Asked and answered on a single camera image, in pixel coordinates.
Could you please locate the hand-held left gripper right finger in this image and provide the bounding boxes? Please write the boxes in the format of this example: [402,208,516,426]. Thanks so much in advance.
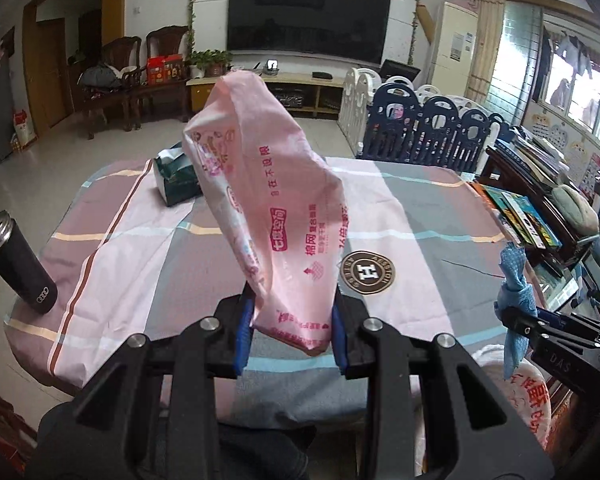
[330,292,556,480]

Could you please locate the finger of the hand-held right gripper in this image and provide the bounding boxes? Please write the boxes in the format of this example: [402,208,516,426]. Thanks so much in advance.
[535,307,600,341]
[494,302,600,376]

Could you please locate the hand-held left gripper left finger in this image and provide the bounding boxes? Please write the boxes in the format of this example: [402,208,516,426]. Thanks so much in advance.
[25,292,256,480]

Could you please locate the white plastic bag red print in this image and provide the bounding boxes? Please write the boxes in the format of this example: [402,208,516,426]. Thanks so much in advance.
[415,342,556,476]

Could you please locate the light blue wrapper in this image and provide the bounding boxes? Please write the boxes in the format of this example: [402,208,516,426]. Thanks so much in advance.
[495,242,541,381]

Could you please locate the pink printed plastic bag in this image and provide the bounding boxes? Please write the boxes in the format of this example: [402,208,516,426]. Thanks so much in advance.
[181,71,349,358]

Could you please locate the round black gold emblem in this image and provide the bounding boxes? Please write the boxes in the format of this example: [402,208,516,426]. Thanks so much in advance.
[339,250,396,295]

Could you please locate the grey round cushion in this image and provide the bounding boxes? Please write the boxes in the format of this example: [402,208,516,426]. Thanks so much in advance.
[550,184,600,236]

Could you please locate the stack of books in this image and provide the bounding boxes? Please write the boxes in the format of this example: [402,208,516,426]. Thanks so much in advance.
[472,135,571,256]

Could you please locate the dark green tissue pack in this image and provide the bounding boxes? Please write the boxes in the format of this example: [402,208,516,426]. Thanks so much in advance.
[153,141,205,207]

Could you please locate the black thermos bottle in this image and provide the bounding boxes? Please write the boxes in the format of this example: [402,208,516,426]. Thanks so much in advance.
[0,210,59,316]

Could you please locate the wooden television cabinet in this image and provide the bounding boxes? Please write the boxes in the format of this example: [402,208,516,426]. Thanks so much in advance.
[186,71,358,121]

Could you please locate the hanging clothes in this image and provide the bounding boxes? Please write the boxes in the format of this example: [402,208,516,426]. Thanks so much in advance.
[555,32,593,78]

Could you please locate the red gift box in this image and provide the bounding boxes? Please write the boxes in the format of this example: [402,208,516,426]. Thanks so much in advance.
[146,56,187,86]

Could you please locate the green potted plant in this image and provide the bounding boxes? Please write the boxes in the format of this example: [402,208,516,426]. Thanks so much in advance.
[189,49,234,78]

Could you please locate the dark bag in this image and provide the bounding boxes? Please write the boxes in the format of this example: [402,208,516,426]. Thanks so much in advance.
[77,62,126,91]

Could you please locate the beige curtain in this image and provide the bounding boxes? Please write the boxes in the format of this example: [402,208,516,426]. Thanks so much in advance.
[467,0,508,106]

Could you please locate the white standing air conditioner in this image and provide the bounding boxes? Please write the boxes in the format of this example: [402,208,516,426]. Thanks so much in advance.
[427,1,481,93]

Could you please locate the red white shopping bag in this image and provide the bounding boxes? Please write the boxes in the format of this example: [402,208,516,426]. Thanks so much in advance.
[12,110,38,148]

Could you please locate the dark wooden armchair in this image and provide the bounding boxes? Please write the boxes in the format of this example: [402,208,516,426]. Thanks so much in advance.
[130,25,191,131]
[82,36,143,141]

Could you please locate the black flat television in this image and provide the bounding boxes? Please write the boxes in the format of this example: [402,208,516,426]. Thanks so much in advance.
[226,0,393,66]

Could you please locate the wall chart posters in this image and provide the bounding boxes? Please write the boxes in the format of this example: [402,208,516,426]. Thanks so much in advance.
[522,110,600,196]

